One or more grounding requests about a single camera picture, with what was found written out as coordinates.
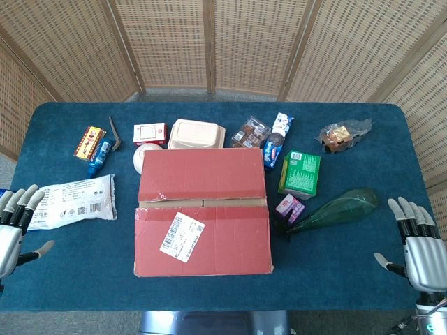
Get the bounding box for red cardboard box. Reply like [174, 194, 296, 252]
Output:
[133, 147, 274, 278]

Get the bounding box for red yellow packet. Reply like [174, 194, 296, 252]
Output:
[73, 125, 107, 161]

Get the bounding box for green glass bottle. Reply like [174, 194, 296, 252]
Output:
[277, 187, 380, 241]

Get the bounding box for blue tube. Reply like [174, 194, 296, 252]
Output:
[86, 138, 113, 179]

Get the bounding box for red white small box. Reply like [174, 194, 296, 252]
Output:
[133, 122, 168, 147]

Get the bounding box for purple small box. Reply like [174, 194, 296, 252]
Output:
[274, 193, 306, 225]

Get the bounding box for beige lidded lunch container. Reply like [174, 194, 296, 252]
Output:
[168, 118, 226, 150]

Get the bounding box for blue cookie package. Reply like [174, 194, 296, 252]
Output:
[262, 112, 295, 172]

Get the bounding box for white plastic food bag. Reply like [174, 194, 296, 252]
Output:
[0, 173, 118, 232]

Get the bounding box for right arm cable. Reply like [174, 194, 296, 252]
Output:
[390, 306, 447, 335]

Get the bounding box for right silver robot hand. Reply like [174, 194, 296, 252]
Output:
[374, 196, 447, 294]

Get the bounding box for blue felt table cover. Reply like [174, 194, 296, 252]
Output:
[0, 101, 437, 313]

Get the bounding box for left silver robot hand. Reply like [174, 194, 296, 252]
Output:
[0, 184, 55, 280]

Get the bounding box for wicker folding screen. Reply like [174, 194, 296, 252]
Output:
[0, 0, 447, 245]

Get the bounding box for grey angled metal tool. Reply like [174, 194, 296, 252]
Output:
[108, 116, 123, 152]

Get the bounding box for green carton box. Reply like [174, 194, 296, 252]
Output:
[277, 149, 321, 201]

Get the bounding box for white bowl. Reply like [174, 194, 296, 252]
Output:
[133, 143, 164, 175]

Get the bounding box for clear bag with bread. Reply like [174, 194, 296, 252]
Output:
[314, 117, 374, 155]

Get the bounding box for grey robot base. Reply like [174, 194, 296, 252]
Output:
[139, 310, 291, 335]

